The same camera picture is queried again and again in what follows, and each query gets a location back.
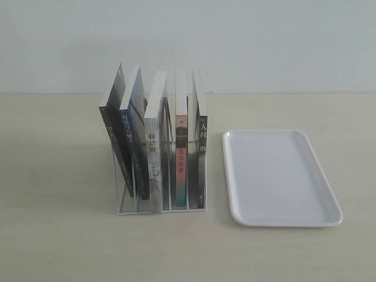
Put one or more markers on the blue book orange crescent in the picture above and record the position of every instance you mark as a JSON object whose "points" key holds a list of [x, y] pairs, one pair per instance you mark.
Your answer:
{"points": [[132, 110]]}

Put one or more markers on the black rightmost book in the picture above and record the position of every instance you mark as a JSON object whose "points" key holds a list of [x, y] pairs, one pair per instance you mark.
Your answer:
{"points": [[201, 132]]}

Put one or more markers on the white spine book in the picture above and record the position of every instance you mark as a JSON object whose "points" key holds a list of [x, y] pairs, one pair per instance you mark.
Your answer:
{"points": [[152, 132]]}

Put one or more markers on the red teal spine book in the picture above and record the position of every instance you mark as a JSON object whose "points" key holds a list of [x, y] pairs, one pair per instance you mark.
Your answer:
{"points": [[181, 138]]}

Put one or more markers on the dark grey leftmost book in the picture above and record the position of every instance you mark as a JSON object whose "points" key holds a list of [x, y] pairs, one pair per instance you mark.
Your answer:
{"points": [[109, 108]]}

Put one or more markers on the white plastic tray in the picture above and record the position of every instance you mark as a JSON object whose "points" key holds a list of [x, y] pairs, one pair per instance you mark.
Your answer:
{"points": [[274, 179]]}

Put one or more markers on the white wire book rack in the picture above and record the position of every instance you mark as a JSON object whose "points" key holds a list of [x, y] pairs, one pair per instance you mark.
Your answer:
{"points": [[135, 205]]}

